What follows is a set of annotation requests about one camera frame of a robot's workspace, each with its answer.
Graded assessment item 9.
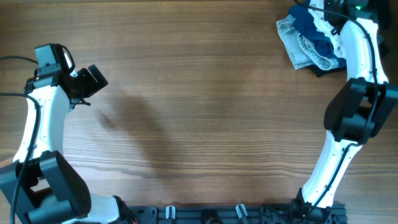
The left black cable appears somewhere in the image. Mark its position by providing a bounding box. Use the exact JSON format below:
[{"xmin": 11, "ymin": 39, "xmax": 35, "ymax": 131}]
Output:
[{"xmin": 0, "ymin": 55, "xmax": 43, "ymax": 224}]

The black garment under pile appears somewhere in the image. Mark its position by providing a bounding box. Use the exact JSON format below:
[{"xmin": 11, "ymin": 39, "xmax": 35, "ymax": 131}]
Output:
[{"xmin": 308, "ymin": 40, "xmax": 390, "ymax": 78}]

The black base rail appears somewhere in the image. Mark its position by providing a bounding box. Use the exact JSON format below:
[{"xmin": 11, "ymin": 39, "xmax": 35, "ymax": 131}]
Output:
[{"xmin": 124, "ymin": 203, "xmax": 348, "ymax": 224}]

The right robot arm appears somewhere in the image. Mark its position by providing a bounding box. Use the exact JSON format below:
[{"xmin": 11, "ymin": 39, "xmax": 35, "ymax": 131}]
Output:
[{"xmin": 285, "ymin": 1, "xmax": 397, "ymax": 223}]

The light grey denim garment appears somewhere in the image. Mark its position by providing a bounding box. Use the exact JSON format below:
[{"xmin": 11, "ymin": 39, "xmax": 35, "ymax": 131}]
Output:
[{"xmin": 276, "ymin": 15, "xmax": 340, "ymax": 71}]

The dark blue garment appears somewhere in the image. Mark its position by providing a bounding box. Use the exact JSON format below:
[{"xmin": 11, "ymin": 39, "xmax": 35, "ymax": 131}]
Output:
[{"xmin": 289, "ymin": 5, "xmax": 346, "ymax": 70}]

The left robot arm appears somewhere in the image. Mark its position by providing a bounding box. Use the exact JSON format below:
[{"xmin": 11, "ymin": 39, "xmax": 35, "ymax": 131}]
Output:
[{"xmin": 1, "ymin": 44, "xmax": 136, "ymax": 223}]

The white dotted garment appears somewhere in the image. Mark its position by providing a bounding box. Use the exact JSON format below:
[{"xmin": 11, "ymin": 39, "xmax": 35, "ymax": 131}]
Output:
[{"xmin": 308, "ymin": 9, "xmax": 346, "ymax": 59}]

